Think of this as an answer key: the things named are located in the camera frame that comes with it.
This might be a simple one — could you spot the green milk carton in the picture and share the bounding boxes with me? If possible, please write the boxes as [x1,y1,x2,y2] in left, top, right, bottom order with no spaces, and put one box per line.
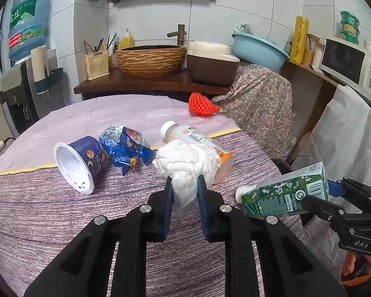
[235,162,329,219]

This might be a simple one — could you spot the blue yogurt cup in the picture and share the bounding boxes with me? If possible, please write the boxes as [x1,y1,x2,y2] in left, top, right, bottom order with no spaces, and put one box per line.
[53,136,106,195]

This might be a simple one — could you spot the blue foil snack bag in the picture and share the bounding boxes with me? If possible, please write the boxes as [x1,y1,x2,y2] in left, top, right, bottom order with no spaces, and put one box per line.
[99,126,153,176]

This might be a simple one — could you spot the white tissue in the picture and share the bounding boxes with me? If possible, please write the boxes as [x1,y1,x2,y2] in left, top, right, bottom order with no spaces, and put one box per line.
[153,140,216,217]

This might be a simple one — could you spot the red foam fruit net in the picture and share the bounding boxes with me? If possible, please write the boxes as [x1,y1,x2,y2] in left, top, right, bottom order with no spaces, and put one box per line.
[188,93,220,117]

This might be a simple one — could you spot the orange white drink bottle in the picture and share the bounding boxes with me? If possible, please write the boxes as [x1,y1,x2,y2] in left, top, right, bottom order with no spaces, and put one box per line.
[160,121,234,184]

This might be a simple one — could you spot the person right hand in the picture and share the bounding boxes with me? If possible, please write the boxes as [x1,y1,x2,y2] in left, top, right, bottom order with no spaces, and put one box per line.
[341,251,371,287]

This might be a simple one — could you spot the purple striped tablecloth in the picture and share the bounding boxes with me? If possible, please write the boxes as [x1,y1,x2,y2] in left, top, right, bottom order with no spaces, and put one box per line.
[0,94,307,297]

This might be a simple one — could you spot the floral cloth cover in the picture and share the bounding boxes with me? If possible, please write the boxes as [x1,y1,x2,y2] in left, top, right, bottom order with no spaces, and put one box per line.
[212,62,293,158]

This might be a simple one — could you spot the white microwave oven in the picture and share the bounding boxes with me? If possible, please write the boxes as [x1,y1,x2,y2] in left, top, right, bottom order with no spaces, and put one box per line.
[320,37,371,102]

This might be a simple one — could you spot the light blue plastic basin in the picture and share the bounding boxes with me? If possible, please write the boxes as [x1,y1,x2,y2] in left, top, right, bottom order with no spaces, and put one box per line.
[232,31,289,72]

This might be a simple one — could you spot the green instant noodle bowls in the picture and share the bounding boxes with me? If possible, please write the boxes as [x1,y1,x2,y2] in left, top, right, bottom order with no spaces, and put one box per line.
[339,10,360,44]

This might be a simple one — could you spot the yellow plastic wrap roll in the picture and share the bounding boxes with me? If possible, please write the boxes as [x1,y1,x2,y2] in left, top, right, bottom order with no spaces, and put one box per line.
[290,15,309,64]

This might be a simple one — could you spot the brown rice cooker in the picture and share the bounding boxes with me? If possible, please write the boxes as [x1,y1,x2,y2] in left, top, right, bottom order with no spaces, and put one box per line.
[187,41,240,87]

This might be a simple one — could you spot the water dispenser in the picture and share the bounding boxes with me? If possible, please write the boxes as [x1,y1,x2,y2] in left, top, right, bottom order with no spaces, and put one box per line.
[0,50,65,134]

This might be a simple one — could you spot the wooden counter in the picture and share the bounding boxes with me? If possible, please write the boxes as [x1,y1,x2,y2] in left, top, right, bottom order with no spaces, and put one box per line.
[73,69,230,95]

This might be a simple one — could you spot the beige chopstick holder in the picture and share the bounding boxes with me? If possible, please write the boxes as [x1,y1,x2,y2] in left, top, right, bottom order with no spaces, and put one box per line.
[84,49,110,80]

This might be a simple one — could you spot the bronze faucet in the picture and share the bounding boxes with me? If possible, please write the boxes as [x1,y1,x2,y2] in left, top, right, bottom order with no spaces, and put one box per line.
[167,24,187,46]

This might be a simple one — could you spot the woven basin sink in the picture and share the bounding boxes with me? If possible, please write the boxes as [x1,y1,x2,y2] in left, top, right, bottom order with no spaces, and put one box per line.
[116,45,187,78]

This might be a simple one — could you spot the yellow soap dispenser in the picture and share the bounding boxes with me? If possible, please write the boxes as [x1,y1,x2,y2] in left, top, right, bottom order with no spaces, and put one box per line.
[118,28,135,50]

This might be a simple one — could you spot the blue water jug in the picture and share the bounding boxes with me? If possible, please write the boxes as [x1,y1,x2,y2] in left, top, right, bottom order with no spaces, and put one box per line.
[8,0,50,62]

